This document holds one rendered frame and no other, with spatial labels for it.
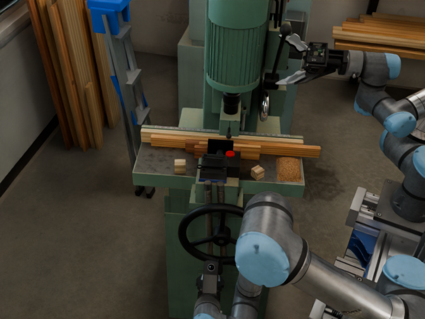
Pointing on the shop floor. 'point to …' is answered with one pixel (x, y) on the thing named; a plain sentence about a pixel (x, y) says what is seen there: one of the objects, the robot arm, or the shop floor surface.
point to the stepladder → (123, 72)
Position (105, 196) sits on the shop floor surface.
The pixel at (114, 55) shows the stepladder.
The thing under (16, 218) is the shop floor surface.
